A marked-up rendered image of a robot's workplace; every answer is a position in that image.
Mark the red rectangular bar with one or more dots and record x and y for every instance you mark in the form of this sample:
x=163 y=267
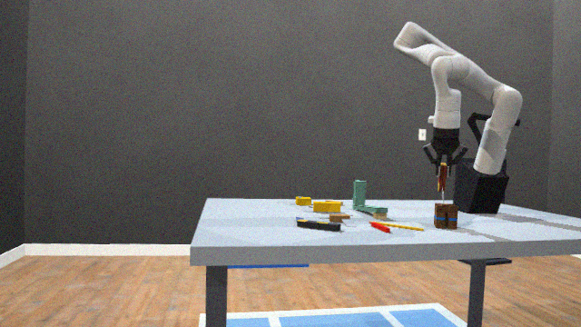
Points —
x=381 y=227

